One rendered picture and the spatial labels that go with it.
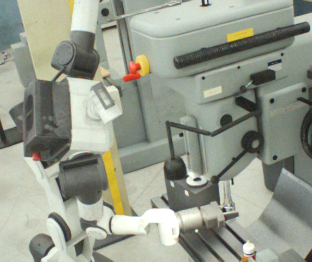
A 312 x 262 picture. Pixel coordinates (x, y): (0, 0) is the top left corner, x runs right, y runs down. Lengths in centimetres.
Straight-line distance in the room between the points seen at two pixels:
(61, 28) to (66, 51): 145
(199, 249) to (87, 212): 49
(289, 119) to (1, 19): 915
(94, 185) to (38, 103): 32
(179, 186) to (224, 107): 61
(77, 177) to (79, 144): 11
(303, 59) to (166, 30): 50
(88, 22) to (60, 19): 139
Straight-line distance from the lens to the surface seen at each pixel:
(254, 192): 393
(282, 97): 157
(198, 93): 139
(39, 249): 251
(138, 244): 355
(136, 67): 140
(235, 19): 139
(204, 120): 149
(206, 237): 198
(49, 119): 156
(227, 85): 143
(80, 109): 161
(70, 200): 208
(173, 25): 131
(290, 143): 166
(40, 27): 309
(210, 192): 196
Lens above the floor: 218
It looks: 25 degrees down
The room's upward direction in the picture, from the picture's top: 10 degrees counter-clockwise
